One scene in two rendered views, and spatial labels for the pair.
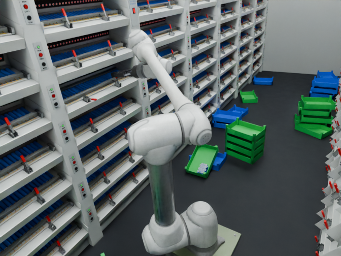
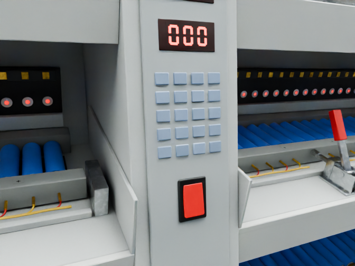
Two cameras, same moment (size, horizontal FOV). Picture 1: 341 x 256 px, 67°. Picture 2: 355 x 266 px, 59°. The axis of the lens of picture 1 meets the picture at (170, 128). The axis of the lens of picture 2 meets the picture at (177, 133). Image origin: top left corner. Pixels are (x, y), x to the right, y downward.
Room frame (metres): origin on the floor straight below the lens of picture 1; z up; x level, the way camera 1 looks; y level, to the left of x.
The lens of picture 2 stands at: (1.59, 0.05, 1.45)
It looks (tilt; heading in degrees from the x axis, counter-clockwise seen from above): 7 degrees down; 32
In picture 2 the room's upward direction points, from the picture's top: 2 degrees counter-clockwise
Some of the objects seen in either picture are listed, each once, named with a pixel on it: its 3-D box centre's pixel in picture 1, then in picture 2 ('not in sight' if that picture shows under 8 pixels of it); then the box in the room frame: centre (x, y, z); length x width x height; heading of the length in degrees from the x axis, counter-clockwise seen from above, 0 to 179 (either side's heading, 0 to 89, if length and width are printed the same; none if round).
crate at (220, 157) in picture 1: (207, 157); not in sight; (2.02, -0.33, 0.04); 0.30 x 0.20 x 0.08; 56
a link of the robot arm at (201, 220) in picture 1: (200, 222); not in sight; (0.96, -0.11, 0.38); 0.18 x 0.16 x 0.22; 106
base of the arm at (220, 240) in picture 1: (205, 237); not in sight; (0.98, -0.14, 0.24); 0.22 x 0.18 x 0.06; 136
